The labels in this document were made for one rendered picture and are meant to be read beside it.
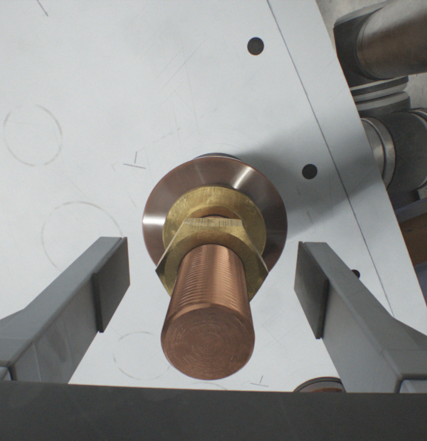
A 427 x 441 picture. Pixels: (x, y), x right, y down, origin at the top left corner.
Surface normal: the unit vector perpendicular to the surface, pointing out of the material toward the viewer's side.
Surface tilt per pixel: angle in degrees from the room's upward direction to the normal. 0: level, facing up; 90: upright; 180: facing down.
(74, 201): 0
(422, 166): 18
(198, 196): 0
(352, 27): 50
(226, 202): 0
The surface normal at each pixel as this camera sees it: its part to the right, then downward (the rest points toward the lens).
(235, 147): -0.02, 0.29
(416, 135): 0.10, -0.27
